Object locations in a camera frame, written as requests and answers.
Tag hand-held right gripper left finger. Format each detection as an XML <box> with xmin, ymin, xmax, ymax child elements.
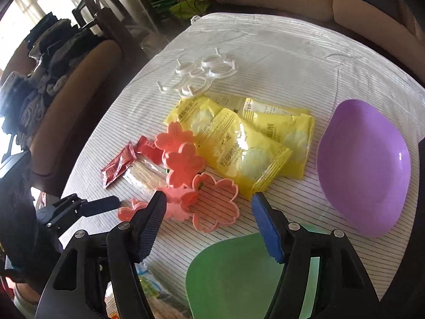
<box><xmin>35</xmin><ymin>191</ymin><xmax>167</xmax><ymax>319</ymax></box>

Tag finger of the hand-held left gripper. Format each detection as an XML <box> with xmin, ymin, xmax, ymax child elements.
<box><xmin>36</xmin><ymin>195</ymin><xmax>121</xmax><ymax>230</ymax></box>

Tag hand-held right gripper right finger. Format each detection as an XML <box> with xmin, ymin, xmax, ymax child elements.
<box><xmin>250</xmin><ymin>191</ymin><xmax>382</xmax><ymax>319</ymax></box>

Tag small pink flower mould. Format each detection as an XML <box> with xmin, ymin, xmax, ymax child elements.
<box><xmin>117</xmin><ymin>198</ymin><xmax>148</xmax><ymax>221</ymax></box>

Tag large pink flower cutter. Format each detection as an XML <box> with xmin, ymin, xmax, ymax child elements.
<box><xmin>190</xmin><ymin>173</ymin><xmax>240</xmax><ymax>232</ymax></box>

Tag red sauce packet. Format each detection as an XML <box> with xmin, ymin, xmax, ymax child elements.
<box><xmin>100</xmin><ymin>141</ymin><xmax>138</xmax><ymax>190</ymax></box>

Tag green plastic bowl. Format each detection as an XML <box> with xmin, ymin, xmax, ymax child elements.
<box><xmin>185</xmin><ymin>224</ymin><xmax>321</xmax><ymax>319</ymax></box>

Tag clear toothpick packet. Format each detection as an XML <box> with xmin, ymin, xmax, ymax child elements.
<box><xmin>124</xmin><ymin>159</ymin><xmax>168</xmax><ymax>195</ymax></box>

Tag small red packet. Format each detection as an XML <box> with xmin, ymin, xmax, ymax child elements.
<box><xmin>136</xmin><ymin>136</ymin><xmax>156</xmax><ymax>157</ymax></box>

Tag yellow packet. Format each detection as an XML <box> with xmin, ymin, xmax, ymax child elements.
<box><xmin>196</xmin><ymin>107</ymin><xmax>293</xmax><ymax>202</ymax></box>
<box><xmin>165</xmin><ymin>96</ymin><xmax>226</xmax><ymax>140</ymax></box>
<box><xmin>242</xmin><ymin>98</ymin><xmax>316</xmax><ymax>181</ymax></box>

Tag orange candy wrappers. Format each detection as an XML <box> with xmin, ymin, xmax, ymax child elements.
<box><xmin>154</xmin><ymin>122</ymin><xmax>197</xmax><ymax>155</ymax></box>

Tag dark wooden chair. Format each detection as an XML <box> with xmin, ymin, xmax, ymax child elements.
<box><xmin>0</xmin><ymin>0</ymin><xmax>160</xmax><ymax>196</ymax></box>

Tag pile of dark clothes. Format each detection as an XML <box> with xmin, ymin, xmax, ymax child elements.
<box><xmin>0</xmin><ymin>11</ymin><xmax>107</xmax><ymax>150</ymax></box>

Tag green bag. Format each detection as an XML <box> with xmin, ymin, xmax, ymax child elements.
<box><xmin>153</xmin><ymin>0</ymin><xmax>213</xmax><ymax>20</ymax></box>

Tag brown sofa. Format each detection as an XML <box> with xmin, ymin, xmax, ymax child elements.
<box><xmin>212</xmin><ymin>0</ymin><xmax>425</xmax><ymax>83</ymax></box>

